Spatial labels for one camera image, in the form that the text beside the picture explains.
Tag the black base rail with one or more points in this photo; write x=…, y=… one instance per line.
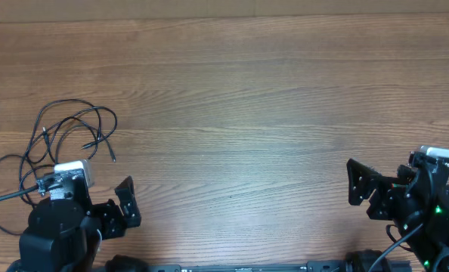
x=354, y=263

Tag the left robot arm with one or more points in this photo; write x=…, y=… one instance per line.
x=65, y=229

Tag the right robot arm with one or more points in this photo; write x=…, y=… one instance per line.
x=428, y=239

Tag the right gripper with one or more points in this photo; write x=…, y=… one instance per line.
x=389, y=193

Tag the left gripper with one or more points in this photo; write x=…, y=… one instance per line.
x=116, y=224

